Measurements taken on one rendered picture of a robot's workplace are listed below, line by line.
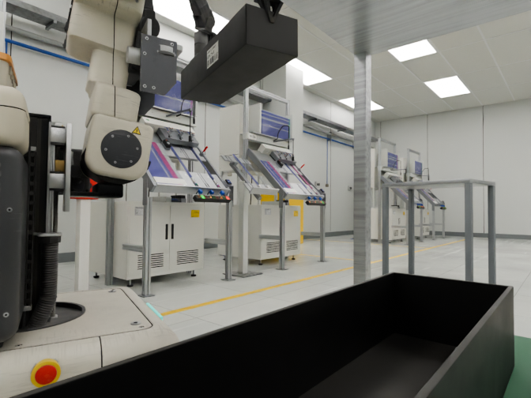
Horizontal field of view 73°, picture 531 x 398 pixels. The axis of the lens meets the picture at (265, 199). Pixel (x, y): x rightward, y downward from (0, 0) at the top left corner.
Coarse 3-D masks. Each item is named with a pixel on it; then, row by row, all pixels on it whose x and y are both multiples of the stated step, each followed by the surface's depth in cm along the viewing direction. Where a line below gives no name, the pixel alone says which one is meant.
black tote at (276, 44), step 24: (240, 24) 101; (264, 24) 101; (288, 24) 105; (216, 48) 115; (240, 48) 101; (264, 48) 101; (288, 48) 105; (192, 72) 135; (216, 72) 118; (240, 72) 118; (264, 72) 118; (192, 96) 144; (216, 96) 144
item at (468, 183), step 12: (444, 180) 265; (456, 180) 259; (468, 180) 253; (480, 180) 262; (384, 192) 304; (468, 192) 252; (492, 192) 277; (384, 204) 304; (468, 204) 252; (492, 204) 277; (384, 216) 303; (468, 216) 252; (492, 216) 277; (384, 228) 303; (468, 228) 252; (492, 228) 276; (384, 240) 303; (468, 240) 251; (492, 240) 276; (384, 252) 303; (468, 252) 251; (492, 252) 276; (384, 264) 302; (468, 264) 251; (492, 264) 276; (468, 276) 251; (492, 276) 276
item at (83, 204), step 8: (80, 200) 216; (88, 200) 219; (80, 208) 215; (88, 208) 219; (80, 216) 215; (88, 216) 219; (80, 224) 215; (88, 224) 219; (80, 232) 215; (88, 232) 219; (80, 240) 215; (88, 240) 219; (80, 248) 215; (88, 248) 219; (80, 256) 215; (88, 256) 219; (80, 264) 215; (88, 264) 219; (80, 272) 215; (80, 280) 215; (80, 288) 214
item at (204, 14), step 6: (192, 0) 142; (198, 0) 142; (204, 0) 143; (192, 6) 144; (198, 6) 143; (204, 6) 144; (192, 12) 147; (198, 12) 144; (204, 12) 145; (210, 12) 146; (198, 18) 148; (204, 18) 146; (198, 24) 150; (204, 24) 147
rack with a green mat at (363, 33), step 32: (288, 0) 61; (320, 0) 61; (352, 0) 61; (384, 0) 61; (416, 0) 61; (448, 0) 61; (480, 0) 61; (512, 0) 61; (352, 32) 72; (384, 32) 72; (416, 32) 72; (448, 32) 72; (512, 384) 45
